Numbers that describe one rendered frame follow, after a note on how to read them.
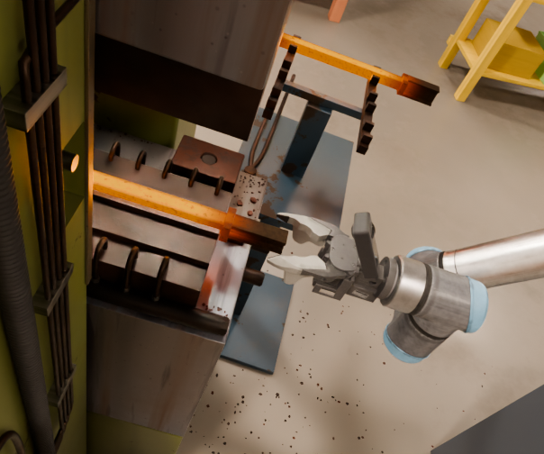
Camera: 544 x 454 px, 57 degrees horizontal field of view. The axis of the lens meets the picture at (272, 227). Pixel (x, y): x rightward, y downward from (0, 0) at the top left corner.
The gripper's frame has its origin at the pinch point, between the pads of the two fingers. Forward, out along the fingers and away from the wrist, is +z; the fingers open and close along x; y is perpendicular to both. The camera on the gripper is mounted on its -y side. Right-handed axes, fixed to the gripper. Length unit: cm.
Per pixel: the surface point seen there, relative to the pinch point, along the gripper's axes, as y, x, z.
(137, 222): 1.4, -5.2, 21.4
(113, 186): -0.4, -1.3, 26.6
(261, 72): -37.9, -18.0, 9.7
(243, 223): -0.8, -0.7, 5.9
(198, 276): 2.4, -10.7, 10.0
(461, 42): 78, 289, -107
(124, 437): 64, -17, 15
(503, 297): 100, 96, -123
